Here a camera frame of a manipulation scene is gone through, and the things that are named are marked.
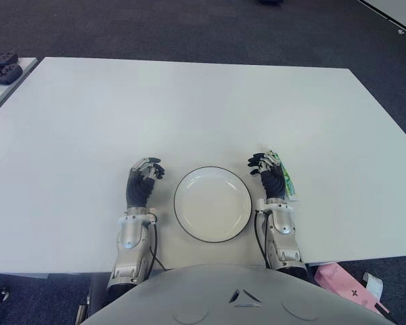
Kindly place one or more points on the pink cardboard box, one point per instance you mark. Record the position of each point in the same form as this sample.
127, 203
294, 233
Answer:
338, 281

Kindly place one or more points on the grey robot torso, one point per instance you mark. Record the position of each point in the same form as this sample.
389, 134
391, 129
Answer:
223, 294

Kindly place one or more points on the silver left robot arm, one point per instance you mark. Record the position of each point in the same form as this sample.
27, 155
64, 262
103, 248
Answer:
132, 237

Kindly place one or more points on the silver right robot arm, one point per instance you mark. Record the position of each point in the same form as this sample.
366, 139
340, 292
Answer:
284, 233

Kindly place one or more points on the white side table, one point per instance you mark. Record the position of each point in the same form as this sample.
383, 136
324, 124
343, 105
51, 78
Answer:
0, 94

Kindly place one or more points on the white paper strip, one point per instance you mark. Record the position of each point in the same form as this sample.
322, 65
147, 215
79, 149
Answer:
373, 286

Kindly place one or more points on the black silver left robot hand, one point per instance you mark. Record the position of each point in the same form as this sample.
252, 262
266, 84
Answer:
139, 189

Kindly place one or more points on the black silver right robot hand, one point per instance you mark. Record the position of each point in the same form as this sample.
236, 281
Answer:
273, 183

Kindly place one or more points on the black game controller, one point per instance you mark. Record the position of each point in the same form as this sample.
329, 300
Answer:
5, 74
1, 58

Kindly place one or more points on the green toothpaste tube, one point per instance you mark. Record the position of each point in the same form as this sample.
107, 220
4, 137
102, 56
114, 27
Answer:
290, 184

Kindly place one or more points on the white plate with black rim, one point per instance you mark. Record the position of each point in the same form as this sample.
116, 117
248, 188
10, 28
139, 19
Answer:
212, 204

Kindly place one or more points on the silver table leg bracket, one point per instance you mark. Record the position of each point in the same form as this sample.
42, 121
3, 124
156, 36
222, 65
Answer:
83, 311

